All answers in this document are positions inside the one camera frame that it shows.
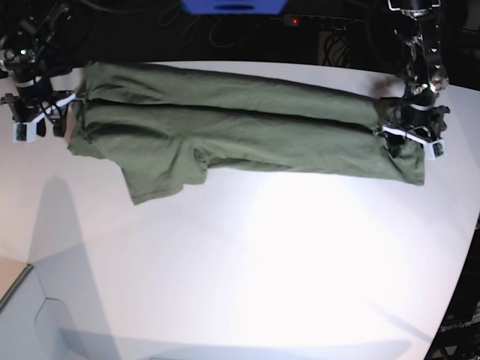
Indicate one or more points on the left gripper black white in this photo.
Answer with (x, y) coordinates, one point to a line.
(401, 121)

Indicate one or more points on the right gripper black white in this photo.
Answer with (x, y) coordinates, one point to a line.
(30, 121)

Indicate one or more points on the olive green t-shirt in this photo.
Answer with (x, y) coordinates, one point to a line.
(166, 127)

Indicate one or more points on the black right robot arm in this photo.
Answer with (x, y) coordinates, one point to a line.
(28, 58)

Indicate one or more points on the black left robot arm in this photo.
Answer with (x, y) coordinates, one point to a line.
(416, 26)

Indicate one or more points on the black power strip red light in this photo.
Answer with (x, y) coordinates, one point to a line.
(321, 23)

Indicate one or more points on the blue box at table back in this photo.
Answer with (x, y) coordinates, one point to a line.
(235, 7)

